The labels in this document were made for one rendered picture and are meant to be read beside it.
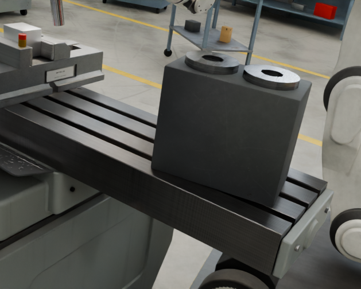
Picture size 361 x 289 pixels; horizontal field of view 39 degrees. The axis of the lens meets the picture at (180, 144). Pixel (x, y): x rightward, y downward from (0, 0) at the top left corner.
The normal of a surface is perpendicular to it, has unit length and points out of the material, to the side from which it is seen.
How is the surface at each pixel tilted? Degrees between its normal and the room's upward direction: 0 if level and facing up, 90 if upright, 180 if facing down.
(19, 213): 90
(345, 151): 115
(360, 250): 90
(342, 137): 90
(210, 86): 90
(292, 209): 0
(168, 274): 0
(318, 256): 0
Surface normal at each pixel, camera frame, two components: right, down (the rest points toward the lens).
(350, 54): -0.36, 0.34
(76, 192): 0.83, 0.34
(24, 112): 0.14, -0.90
